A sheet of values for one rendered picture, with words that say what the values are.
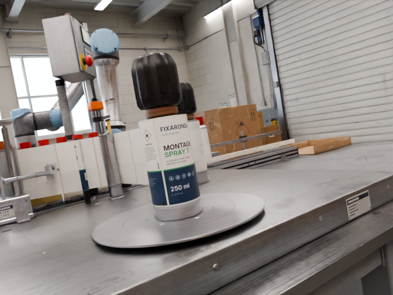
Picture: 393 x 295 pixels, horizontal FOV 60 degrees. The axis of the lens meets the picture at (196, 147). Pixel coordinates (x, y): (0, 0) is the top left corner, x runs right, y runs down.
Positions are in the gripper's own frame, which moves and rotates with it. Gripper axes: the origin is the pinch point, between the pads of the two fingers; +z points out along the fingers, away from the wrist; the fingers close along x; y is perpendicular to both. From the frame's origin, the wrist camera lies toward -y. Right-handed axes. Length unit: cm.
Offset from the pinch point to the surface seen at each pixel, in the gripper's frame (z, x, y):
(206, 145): -9, -43, 59
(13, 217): -2, -52, -14
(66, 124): -24.7, -29.4, 10.4
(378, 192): 2, -118, 40
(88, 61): -44, -40, 18
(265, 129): 3, 210, 379
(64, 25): -56, -38, 13
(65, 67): -43, -36, 11
